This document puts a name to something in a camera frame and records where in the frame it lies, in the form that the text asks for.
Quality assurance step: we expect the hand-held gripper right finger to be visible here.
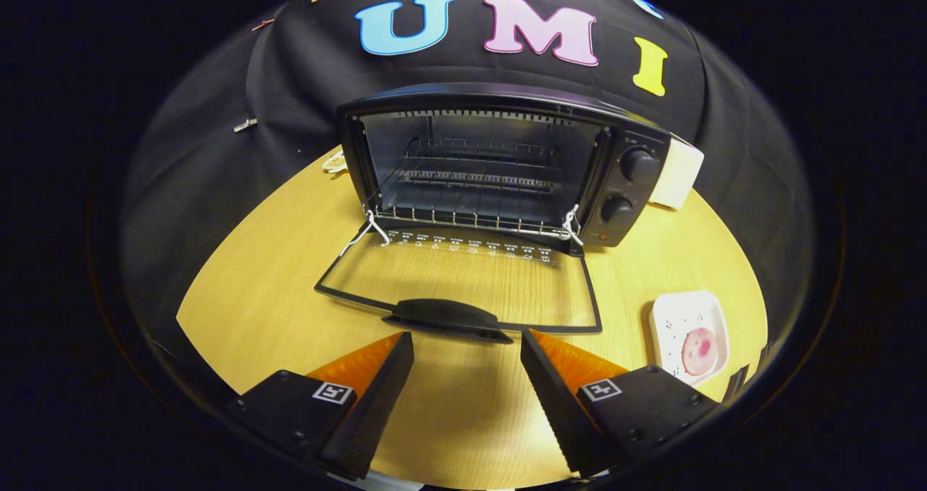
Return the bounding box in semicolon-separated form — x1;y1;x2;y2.
520;329;725;477

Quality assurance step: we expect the black foam block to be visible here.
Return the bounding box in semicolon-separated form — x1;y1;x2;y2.
724;364;750;403

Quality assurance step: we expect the black toaster oven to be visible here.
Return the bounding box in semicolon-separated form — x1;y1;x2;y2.
314;82;674;345

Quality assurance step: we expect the black backdrop cloth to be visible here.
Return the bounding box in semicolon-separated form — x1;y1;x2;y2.
119;0;815;347

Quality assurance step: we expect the white toaster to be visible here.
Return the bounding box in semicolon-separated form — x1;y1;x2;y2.
648;138;705;211

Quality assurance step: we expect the white square plate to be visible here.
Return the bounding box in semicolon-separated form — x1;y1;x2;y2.
648;290;730;387

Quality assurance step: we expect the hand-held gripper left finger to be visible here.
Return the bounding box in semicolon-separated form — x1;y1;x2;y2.
225;332;415;481

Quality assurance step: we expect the pink round food slice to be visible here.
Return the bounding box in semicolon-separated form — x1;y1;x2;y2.
681;327;719;377

